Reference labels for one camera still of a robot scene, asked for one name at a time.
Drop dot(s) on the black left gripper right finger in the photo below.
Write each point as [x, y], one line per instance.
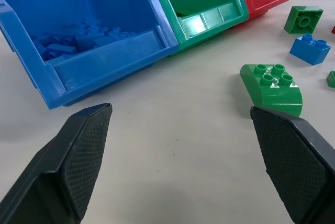
[290, 166]

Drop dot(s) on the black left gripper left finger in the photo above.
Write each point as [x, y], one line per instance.
[60, 171]

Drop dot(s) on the green curved toy brick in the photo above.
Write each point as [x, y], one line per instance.
[272, 88]

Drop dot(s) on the small green toy brick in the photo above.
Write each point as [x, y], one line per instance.
[331, 79]

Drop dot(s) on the blue toy brick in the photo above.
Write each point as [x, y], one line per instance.
[61, 50]
[123, 34]
[86, 35]
[308, 50]
[90, 22]

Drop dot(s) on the blue plastic storage bin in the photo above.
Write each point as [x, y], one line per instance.
[86, 38]

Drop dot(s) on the red toy brick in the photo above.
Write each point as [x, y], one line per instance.
[333, 30]

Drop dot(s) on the green square toy brick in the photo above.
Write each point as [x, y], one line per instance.
[302, 20]

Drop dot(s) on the green plastic storage bin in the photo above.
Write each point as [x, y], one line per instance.
[206, 12]

